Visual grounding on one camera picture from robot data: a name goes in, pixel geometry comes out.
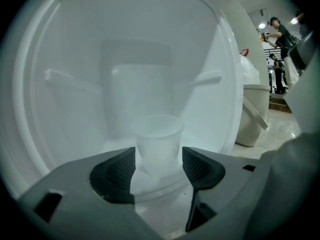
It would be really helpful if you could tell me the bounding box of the beige trash bin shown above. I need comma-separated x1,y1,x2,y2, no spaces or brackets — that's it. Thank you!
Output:
234,83,271,148

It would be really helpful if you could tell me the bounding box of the translucent plastic cup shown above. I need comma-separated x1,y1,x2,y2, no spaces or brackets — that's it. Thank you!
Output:
134,114,185,177

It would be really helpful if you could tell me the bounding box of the white water dispenser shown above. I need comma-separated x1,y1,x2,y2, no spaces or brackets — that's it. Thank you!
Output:
1,0,270,237

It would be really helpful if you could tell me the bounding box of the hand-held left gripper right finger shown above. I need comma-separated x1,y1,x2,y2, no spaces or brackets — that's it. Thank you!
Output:
174,146,276,240

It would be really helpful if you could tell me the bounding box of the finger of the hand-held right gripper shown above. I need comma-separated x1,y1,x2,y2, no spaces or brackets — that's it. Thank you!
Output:
246,131,320,240

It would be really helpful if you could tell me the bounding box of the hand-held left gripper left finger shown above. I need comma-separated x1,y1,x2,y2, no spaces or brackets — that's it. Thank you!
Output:
17,146,163,240

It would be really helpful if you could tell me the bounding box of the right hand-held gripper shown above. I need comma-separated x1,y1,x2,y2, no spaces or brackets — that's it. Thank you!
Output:
284,30,320,135

